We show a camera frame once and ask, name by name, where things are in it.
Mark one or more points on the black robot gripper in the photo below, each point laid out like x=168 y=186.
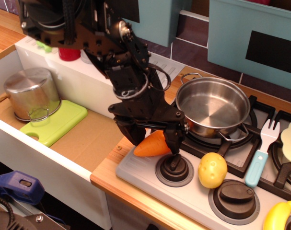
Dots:
x=143 y=106

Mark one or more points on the orange plastic toy carrot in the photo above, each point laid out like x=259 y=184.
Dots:
x=152 y=145

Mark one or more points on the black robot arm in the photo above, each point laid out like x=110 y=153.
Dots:
x=112 y=47

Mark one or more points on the stainless steel pan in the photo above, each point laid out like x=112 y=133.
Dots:
x=214 y=108

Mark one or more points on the upside-down steel pot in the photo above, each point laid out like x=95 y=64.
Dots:
x=33 y=94

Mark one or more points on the left black stove knob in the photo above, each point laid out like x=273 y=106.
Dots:
x=174 y=170

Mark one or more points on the yellow toy potato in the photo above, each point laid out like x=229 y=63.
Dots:
x=212 y=170

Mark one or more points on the grey toy stove top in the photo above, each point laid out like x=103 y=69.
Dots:
x=192 y=199

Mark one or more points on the middle black stove knob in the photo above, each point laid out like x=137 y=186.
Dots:
x=234 y=202

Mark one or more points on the grey toy faucet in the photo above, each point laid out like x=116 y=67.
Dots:
x=85 y=58

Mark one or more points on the white toy sink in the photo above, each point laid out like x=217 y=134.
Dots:
x=64 y=169

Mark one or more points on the green plastic cutting board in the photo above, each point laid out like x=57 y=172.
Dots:
x=57 y=125

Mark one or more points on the black burner grate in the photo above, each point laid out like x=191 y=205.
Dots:
x=276 y=176

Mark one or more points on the blue and white toy fork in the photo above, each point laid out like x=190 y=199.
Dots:
x=269 y=134

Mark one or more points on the red toy pepper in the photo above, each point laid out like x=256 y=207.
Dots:
x=67 y=54

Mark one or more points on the green toy broccoli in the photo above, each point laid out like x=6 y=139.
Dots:
x=44 y=47

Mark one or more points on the teal cabinet with black panel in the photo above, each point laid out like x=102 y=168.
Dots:
x=251 y=38

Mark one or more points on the blue clamp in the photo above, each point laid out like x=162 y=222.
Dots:
x=21 y=187

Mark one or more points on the yellow toy banana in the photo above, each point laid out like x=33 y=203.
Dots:
x=277 y=217

